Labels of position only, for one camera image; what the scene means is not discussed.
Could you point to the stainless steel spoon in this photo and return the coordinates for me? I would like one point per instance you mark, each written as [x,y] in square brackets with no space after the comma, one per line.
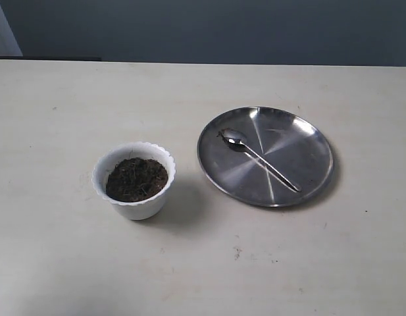
[237,138]

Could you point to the white scalloped flower pot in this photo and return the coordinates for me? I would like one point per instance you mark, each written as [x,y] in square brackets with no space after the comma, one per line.
[143,209]

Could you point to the dark potting soil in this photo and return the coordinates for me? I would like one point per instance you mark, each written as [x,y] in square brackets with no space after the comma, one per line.
[136,179]

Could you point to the round stainless steel plate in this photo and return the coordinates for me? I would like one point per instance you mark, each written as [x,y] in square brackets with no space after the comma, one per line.
[288,142]

